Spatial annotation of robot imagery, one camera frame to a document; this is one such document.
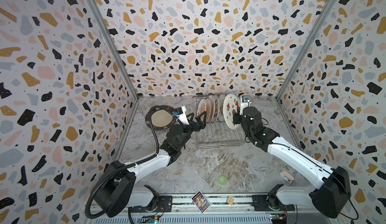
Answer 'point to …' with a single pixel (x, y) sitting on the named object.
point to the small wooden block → (230, 200)
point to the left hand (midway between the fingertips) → (201, 111)
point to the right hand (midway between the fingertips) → (238, 104)
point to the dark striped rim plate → (162, 119)
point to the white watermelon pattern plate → (230, 104)
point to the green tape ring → (225, 180)
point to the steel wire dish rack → (217, 135)
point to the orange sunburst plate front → (201, 107)
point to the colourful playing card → (201, 202)
